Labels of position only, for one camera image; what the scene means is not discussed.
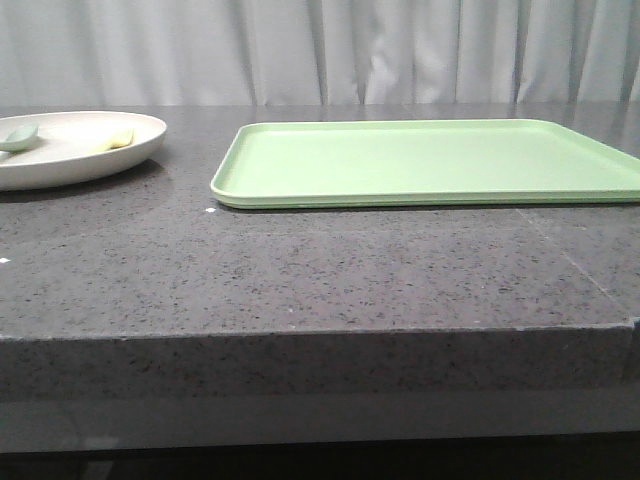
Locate yellow plastic fork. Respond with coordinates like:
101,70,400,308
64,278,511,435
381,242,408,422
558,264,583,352
89,128,135,154

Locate cream round plate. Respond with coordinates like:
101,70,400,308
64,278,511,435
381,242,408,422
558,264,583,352
1,111,167,192

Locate light green tray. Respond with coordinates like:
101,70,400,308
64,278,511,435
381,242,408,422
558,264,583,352
210,119,639,209

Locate green plastic spoon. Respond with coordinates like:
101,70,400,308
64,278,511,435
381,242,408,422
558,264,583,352
0,124,39,153

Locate white curtain backdrop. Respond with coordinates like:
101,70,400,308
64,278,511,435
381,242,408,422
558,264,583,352
1,1,639,106

